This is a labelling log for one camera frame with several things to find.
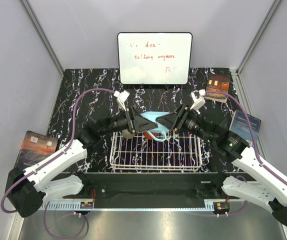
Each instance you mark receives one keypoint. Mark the white whiteboard with red writing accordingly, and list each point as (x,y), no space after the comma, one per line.
(154,58)

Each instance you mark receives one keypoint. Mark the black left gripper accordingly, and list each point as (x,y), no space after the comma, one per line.
(143,124)

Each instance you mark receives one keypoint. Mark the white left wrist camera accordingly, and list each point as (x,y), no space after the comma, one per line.
(121,98)

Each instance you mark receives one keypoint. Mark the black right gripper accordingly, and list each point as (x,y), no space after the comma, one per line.
(174,120)

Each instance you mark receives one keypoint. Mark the dark sunset paperback book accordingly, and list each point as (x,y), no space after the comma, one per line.
(35,147)

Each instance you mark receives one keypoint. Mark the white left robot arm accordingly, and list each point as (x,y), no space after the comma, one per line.
(30,188)

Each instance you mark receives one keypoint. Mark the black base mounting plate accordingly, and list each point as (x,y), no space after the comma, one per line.
(154,190)

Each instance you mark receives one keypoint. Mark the blue paperback book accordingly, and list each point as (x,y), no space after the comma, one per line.
(239,126)

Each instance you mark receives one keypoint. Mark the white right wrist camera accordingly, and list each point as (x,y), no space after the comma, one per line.
(198,99)

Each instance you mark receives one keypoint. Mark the beige ceramic mug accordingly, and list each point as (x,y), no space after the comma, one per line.
(127,135)

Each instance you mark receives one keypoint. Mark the red orange mug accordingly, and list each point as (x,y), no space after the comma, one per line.
(150,136)

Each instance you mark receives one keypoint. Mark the white wire dish rack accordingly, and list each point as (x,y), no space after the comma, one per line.
(178,153)

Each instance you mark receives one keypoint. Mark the white slotted cable duct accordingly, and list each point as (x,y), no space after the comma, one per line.
(70,205)

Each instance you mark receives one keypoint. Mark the dark orange window book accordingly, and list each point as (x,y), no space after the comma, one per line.
(217,83)

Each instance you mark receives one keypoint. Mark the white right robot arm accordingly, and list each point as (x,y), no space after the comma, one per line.
(271,195)

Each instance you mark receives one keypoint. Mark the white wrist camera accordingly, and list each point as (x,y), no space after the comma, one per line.
(198,99)
(121,98)

